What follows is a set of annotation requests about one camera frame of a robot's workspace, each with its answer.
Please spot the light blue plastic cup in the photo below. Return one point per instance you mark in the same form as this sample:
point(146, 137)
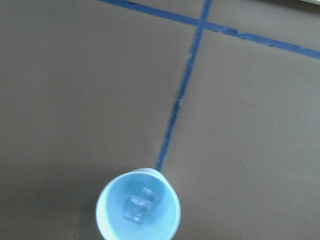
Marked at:
point(109, 213)

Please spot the clear ice cubes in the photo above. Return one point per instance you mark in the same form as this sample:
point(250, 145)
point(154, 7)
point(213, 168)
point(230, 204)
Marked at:
point(141, 205)

